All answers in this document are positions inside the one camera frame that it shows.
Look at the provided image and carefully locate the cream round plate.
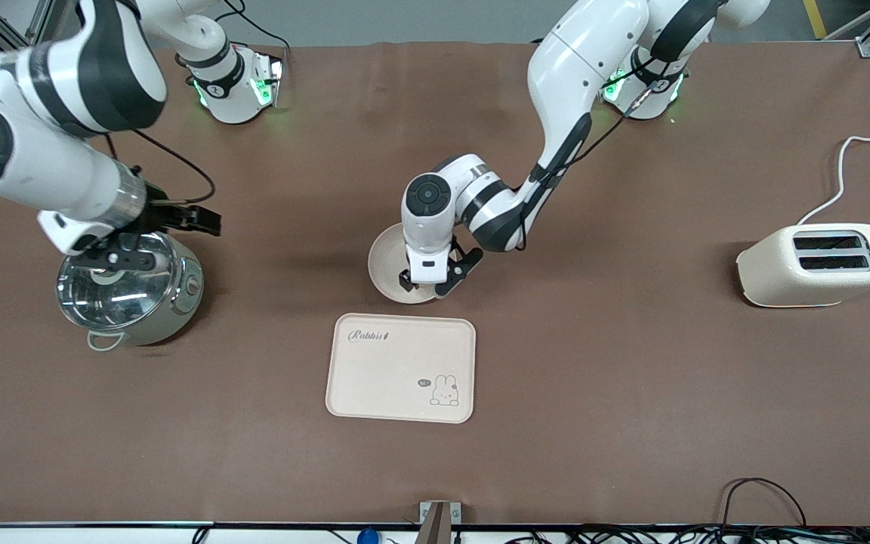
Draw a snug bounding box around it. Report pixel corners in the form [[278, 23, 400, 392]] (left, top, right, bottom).
[[368, 221, 457, 305]]

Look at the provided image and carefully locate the pale green cooking pot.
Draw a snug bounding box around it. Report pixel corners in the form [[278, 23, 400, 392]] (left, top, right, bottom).
[[57, 230, 205, 352]]

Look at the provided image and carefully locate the glass pot lid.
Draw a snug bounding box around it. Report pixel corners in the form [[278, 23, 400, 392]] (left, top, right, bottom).
[[57, 233, 183, 331]]

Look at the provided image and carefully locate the cream rabbit print tray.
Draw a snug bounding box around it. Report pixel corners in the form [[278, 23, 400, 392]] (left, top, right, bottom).
[[325, 313, 476, 424]]

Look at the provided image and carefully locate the brown table cover mat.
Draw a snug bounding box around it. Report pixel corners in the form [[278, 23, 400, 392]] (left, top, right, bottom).
[[0, 38, 870, 527]]

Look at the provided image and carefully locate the cream two-slot toaster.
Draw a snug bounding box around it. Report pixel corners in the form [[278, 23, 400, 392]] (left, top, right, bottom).
[[736, 223, 870, 308]]

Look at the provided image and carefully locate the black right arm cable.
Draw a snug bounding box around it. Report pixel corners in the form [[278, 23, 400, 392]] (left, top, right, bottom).
[[105, 128, 217, 206]]

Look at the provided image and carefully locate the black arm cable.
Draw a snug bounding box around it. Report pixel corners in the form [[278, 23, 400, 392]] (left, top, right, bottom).
[[517, 45, 691, 252], [105, 128, 217, 206]]

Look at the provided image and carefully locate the black right base cable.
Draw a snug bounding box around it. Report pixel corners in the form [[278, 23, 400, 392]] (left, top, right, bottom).
[[214, 0, 292, 51]]

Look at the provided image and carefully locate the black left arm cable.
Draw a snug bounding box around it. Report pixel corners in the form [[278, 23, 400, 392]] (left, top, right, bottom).
[[517, 45, 691, 252]]

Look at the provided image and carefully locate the metal table edge bracket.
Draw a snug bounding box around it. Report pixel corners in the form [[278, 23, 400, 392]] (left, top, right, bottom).
[[418, 500, 462, 544]]

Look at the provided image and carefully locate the black looped cable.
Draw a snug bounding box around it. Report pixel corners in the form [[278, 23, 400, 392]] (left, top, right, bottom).
[[720, 478, 808, 530]]

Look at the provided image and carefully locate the white toaster power cord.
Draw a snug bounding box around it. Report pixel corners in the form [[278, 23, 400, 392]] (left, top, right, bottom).
[[797, 134, 870, 226]]

